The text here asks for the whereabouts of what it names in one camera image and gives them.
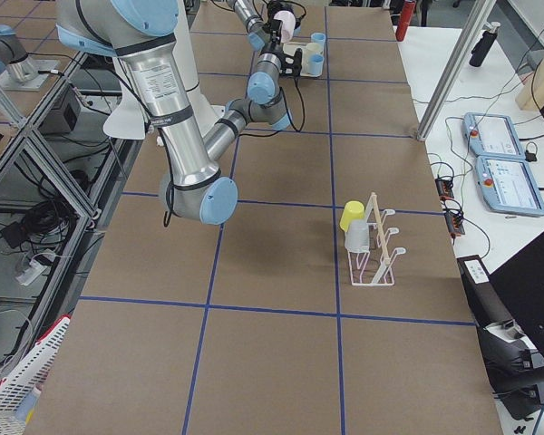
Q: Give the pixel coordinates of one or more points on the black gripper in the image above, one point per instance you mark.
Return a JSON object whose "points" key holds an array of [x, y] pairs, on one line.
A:
{"points": [[275, 33], [271, 9]]}

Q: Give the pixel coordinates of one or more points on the pink cup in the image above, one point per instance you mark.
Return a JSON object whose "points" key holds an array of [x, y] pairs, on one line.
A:
{"points": [[288, 25]]}

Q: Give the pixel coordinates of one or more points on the light blue cup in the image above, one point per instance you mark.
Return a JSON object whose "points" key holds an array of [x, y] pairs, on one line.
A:
{"points": [[315, 64], [318, 38]]}

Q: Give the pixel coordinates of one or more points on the pale yellow-green cup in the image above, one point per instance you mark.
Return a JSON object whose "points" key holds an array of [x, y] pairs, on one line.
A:
{"points": [[315, 48]]}

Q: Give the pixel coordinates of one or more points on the bright yellow cup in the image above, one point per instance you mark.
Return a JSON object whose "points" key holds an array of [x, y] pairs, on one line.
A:
{"points": [[353, 210]]}

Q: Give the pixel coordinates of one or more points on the grey cup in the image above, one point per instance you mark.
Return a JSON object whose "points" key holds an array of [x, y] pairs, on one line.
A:
{"points": [[357, 237]]}

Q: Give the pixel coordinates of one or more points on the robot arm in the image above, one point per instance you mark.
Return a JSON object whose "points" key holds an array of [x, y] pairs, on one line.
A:
{"points": [[259, 29], [142, 36]]}

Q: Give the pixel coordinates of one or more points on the cream plastic tray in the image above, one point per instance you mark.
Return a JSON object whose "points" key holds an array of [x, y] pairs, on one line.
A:
{"points": [[291, 47]]}

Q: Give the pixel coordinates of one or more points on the red cylinder bottle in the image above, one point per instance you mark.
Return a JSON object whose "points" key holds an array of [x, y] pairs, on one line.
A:
{"points": [[405, 19]]}

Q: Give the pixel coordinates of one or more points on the black bottle on desk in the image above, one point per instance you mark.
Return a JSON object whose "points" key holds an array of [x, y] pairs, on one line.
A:
{"points": [[483, 46]]}

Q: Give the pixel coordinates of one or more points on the teach pendant far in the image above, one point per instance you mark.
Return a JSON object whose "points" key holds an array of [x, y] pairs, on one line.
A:
{"points": [[491, 135]]}

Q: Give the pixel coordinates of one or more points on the teach pendant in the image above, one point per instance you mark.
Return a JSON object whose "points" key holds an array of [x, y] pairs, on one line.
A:
{"points": [[508, 187], [491, 135]]}

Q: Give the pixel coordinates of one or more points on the teach pendant near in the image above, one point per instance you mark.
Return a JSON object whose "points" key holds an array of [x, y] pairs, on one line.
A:
{"points": [[508, 187]]}

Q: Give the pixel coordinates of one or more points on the white plastic basket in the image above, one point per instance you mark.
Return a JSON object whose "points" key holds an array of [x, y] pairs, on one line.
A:
{"points": [[22, 387]]}

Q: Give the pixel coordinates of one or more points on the white pedestal column base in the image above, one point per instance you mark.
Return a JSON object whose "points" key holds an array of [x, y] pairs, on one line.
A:
{"points": [[127, 119]]}

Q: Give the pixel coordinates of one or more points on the aluminium frame post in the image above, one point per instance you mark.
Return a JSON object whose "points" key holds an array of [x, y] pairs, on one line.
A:
{"points": [[468, 36]]}

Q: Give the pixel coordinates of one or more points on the white wire cup rack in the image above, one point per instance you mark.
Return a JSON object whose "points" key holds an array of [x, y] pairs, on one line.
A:
{"points": [[375, 268]]}

